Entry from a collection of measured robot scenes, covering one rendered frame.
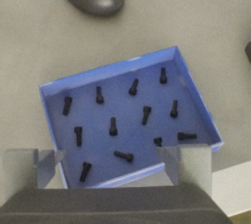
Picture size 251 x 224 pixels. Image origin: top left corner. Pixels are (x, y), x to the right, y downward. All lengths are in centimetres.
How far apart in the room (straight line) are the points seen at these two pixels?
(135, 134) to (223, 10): 17
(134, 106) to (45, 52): 10
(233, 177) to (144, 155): 8
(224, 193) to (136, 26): 18
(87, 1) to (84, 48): 5
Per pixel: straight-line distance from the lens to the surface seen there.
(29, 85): 32
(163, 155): 16
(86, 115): 29
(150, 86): 30
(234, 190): 28
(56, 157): 16
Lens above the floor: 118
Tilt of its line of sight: 63 degrees down
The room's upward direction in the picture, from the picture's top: 1 degrees clockwise
